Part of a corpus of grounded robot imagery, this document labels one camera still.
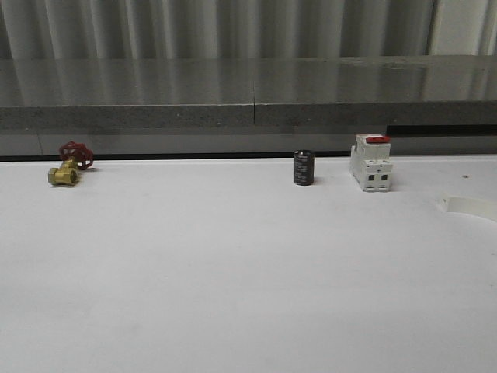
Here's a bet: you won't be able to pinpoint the grey stone ledge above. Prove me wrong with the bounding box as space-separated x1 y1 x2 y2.
1 56 496 134

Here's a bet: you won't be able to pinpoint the white circuit breaker red switch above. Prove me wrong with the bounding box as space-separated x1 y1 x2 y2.
349 134 393 192

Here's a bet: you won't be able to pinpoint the white half-ring pipe clamp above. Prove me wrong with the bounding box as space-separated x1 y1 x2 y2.
440 195 497 221

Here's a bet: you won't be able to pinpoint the brass valve red handwheel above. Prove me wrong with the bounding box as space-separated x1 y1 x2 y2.
47 141 93 186

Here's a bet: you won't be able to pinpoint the black cylindrical capacitor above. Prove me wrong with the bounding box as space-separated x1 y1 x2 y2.
294 149 315 186

